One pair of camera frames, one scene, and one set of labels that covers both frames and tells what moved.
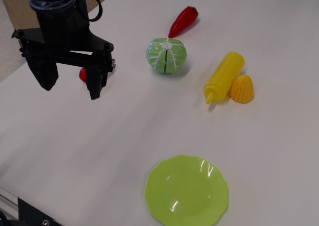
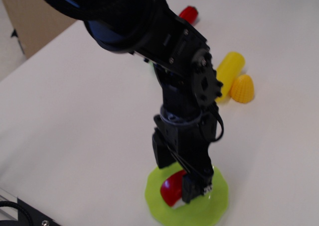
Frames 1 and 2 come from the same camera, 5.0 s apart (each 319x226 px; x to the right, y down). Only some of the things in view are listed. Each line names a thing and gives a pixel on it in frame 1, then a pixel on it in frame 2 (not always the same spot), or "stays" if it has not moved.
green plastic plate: x=186 y=190 stays
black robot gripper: x=65 y=37 -> x=188 y=135
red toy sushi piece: x=82 y=73 -> x=171 y=190
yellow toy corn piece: x=242 y=89 stays
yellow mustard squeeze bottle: x=226 y=70 stays
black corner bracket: x=29 y=215 stays
